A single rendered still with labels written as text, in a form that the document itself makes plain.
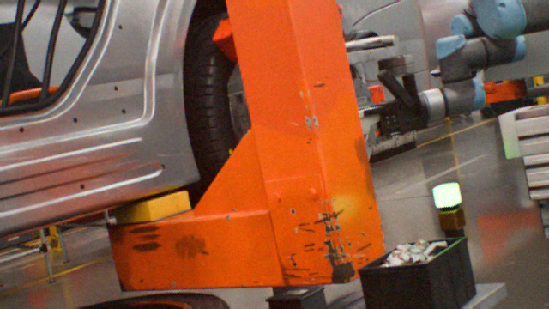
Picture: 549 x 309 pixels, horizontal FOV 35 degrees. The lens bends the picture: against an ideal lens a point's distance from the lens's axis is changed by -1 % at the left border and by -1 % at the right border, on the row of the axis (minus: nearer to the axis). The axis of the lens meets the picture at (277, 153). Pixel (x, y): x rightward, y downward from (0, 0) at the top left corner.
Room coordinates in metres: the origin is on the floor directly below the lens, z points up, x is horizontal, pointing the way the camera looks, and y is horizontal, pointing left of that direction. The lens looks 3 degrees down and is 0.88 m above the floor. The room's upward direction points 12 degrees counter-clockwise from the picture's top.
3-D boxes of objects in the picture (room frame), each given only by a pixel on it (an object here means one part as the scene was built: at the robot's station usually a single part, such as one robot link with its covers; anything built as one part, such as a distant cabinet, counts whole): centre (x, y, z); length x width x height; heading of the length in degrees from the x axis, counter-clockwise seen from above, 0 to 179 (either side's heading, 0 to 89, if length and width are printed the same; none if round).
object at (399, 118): (2.15, -0.32, 0.80); 0.12 x 0.08 x 0.09; 96
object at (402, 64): (2.41, -0.37, 0.93); 0.09 x 0.05 x 0.05; 51
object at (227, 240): (1.99, 0.19, 0.69); 0.52 x 0.17 x 0.35; 51
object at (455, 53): (2.16, -0.49, 0.91); 0.11 x 0.08 x 0.11; 96
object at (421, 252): (1.61, -0.21, 0.51); 0.20 x 0.14 x 0.13; 146
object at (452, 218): (1.74, -0.32, 0.59); 0.04 x 0.04 x 0.04; 51
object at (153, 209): (2.10, 0.32, 0.71); 0.14 x 0.14 x 0.05; 51
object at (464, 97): (2.16, -0.47, 0.81); 0.11 x 0.08 x 0.09; 96
